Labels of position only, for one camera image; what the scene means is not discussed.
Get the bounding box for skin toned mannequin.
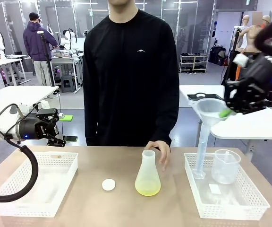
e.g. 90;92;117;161
243;11;264;54

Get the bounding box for white round flask cap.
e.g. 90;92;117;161
102;179;116;192

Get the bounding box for white mannequin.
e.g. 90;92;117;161
241;15;251;50

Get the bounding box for person's right forearm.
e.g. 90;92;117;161
83;99;99;147

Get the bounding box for black plastic tray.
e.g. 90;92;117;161
187;93;227;107

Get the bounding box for small white paper slip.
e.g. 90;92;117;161
208;183;221;195

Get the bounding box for white shoe rack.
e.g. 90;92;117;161
179;53;209;74

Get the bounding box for translucent plastic funnel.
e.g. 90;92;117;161
195;98;227;130

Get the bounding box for clear plastic beaker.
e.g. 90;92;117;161
211;148;242;185

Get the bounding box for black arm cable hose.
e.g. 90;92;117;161
0;103;39;203
255;14;272;59

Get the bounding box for person in black sweater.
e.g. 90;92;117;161
83;0;180;148

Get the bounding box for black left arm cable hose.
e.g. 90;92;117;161
0;103;39;203

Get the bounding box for gray plastic stool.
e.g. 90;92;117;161
60;75;77;93

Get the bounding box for person in purple jacket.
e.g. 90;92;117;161
23;12;59;86

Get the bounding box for person's left forearm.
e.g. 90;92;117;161
161;99;180;148

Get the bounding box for mannequin in orange with cap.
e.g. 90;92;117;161
261;15;272;29

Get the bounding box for clear graduated cylinder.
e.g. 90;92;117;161
192;122;209;180

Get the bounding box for white metal workbench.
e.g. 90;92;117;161
51;48;84;94

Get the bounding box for white rectangular table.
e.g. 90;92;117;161
0;85;60;112
0;54;32;86

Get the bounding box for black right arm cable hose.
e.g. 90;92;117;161
255;14;272;59

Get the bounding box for person's left hand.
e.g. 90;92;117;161
146;140;171;172

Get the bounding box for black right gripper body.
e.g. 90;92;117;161
244;54;272;94

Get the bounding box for translucent Erlenmeyer flask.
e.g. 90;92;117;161
134;149;162;197

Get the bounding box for white perforated basket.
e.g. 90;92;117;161
0;152;79;218
184;152;271;221

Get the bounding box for black camera stand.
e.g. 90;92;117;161
36;30;56;87

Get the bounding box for white rounded table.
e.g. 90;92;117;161
179;84;272;140

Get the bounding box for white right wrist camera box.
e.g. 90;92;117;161
232;53;250;67

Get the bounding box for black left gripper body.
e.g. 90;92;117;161
17;117;48;140

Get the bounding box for black tripod stand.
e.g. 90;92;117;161
221;27;242;86

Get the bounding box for black luggage bags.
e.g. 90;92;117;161
209;46;227;66

